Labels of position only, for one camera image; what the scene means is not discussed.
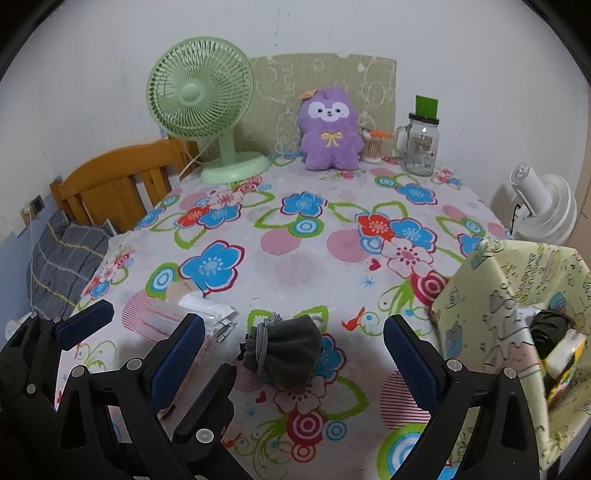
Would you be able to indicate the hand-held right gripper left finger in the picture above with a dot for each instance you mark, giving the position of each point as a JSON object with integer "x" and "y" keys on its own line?
{"x": 178, "y": 364}

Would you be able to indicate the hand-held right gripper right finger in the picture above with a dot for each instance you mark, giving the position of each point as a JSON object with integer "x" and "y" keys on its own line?
{"x": 411, "y": 367}

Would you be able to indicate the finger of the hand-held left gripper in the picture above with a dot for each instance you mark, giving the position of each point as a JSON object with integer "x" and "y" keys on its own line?
{"x": 207, "y": 406}
{"x": 85, "y": 319}

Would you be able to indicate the clear plastic packet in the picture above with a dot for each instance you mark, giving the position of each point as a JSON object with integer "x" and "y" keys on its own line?
{"x": 203, "y": 304}

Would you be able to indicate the yellow printed fabric storage box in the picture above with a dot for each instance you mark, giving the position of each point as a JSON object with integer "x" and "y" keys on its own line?
{"x": 485, "y": 300}

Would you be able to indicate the colourful cartoon tissue pack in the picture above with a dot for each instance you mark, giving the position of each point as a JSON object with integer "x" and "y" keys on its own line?
{"x": 563, "y": 364}

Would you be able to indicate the grey plaid blanket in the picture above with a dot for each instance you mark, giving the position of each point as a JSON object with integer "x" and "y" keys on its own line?
{"x": 64, "y": 258}

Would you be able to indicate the white standing fan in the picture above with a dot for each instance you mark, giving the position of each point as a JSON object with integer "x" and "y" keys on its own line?
{"x": 549, "y": 207}

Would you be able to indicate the glass jar mug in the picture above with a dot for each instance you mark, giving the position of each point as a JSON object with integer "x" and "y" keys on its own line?
{"x": 421, "y": 152}

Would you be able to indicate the cotton swab container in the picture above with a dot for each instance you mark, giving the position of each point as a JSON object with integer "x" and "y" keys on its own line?
{"x": 371, "y": 150}

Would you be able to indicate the purple plush toy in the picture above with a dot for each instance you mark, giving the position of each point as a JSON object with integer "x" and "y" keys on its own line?
{"x": 328, "y": 147}

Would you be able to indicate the green desk fan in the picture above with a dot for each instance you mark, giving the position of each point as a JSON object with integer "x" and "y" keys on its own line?
{"x": 198, "y": 87}

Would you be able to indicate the green plastic cap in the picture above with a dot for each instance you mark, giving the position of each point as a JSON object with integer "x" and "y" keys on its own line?
{"x": 427, "y": 107}

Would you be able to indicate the green patterned board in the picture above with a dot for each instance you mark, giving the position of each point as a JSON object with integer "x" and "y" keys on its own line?
{"x": 286, "y": 78}

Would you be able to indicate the dark wall socket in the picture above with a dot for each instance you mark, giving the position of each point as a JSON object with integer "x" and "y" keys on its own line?
{"x": 37, "y": 204}

